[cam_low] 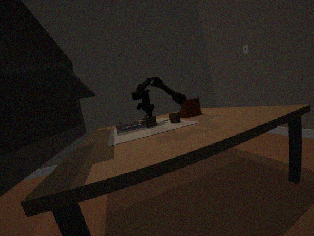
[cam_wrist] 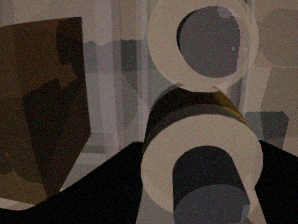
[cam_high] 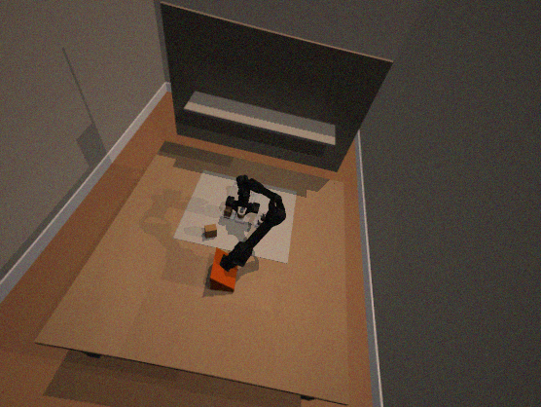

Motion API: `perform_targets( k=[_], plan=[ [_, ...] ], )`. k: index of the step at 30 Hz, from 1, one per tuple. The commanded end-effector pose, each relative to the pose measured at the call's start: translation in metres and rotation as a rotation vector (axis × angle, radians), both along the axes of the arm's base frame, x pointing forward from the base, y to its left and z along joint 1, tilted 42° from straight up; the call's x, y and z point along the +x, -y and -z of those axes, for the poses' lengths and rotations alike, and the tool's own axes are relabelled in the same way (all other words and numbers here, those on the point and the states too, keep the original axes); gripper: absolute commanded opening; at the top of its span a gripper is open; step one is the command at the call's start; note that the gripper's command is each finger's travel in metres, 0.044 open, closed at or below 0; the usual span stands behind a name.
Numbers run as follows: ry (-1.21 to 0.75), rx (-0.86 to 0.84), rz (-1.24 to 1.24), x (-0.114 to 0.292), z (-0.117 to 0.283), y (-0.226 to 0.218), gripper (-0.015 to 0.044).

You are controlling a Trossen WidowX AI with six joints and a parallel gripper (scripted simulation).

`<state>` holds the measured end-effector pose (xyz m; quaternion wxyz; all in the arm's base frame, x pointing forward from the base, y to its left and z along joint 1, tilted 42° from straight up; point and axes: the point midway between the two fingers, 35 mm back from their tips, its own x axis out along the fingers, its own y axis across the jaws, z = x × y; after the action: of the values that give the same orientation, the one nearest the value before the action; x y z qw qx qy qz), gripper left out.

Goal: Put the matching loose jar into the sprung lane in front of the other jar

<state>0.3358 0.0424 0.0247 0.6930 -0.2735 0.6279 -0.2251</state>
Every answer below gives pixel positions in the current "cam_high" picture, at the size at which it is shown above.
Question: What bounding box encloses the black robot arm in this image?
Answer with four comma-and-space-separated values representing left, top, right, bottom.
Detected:
220, 174, 286, 272

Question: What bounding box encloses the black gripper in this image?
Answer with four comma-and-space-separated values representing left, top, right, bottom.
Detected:
225, 196, 260, 215

